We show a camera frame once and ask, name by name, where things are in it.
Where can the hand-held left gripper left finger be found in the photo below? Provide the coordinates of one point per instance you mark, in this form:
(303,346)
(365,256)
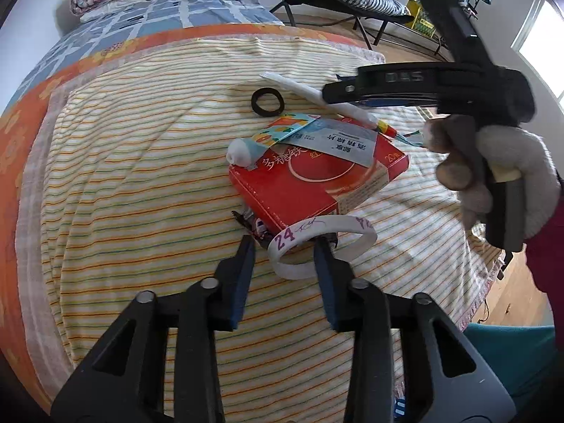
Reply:
(242,282)

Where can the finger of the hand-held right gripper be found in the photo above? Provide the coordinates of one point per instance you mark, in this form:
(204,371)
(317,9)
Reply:
(387,83)

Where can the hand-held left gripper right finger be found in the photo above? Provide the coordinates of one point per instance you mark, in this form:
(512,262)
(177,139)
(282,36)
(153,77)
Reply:
(327,282)

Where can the pale medicine box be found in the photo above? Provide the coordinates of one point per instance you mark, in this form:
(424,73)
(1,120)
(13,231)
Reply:
(339,141)

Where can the white paper stick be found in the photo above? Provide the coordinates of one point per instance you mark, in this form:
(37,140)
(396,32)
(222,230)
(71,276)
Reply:
(291,84)

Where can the person's right forearm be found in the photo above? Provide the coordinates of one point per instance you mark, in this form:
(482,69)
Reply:
(546,264)

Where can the person's right hand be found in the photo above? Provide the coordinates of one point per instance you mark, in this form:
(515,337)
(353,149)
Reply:
(515,167)

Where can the crumpled snack wrapper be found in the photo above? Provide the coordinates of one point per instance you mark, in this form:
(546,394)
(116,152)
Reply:
(256,230)

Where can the small colourful wrapper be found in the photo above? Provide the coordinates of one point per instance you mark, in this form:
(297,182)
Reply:
(412,139)

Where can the yellow plastic crate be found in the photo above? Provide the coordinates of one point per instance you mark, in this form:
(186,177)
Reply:
(418,20)

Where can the window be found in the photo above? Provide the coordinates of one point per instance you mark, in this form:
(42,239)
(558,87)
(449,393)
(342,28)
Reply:
(542,39)

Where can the striped chair cushion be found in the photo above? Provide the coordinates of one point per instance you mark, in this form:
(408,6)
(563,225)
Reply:
(365,0)

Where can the red cardboard box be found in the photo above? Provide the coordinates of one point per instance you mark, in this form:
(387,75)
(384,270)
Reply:
(299,194)

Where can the black folding chair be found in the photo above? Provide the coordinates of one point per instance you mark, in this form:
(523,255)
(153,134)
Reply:
(286,4)

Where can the white tube with orange print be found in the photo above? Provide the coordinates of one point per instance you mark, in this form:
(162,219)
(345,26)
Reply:
(240,152)

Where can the cream striped blanket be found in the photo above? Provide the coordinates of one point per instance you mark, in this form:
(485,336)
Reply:
(132,185)

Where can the person's teal pants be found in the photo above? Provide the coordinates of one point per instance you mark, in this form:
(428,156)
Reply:
(506,361)

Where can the blue checked bed sheet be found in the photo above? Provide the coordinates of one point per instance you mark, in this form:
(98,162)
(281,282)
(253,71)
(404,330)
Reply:
(132,22)

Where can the orange floral bed sheet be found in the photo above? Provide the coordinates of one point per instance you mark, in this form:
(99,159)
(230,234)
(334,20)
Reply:
(17,141)

